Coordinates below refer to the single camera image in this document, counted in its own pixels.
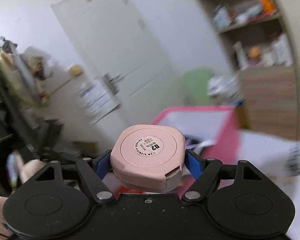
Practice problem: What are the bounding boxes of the pink round tape measure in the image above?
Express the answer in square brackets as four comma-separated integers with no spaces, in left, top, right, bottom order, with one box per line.
[110,125,185,193]

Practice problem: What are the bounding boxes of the white paper bag on door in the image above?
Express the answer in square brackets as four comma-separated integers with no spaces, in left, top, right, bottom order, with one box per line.
[77,78,120,124]

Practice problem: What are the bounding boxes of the person's left hand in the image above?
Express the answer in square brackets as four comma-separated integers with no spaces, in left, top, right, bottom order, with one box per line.
[0,159,46,239]

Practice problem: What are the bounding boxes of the wooden shelf unit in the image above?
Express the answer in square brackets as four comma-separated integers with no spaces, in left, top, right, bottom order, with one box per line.
[198,0,299,140]

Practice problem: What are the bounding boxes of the orange paper cup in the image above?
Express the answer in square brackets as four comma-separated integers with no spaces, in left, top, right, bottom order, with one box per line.
[258,0,277,15]

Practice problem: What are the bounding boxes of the tissue pack in plastic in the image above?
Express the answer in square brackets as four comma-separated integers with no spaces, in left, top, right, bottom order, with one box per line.
[207,75,243,106]

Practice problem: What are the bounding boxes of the pink cardboard box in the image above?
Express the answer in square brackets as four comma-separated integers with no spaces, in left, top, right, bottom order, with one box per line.
[150,106,238,194]

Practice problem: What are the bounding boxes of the white door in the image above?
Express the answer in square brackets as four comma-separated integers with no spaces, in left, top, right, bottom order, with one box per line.
[52,0,182,125]

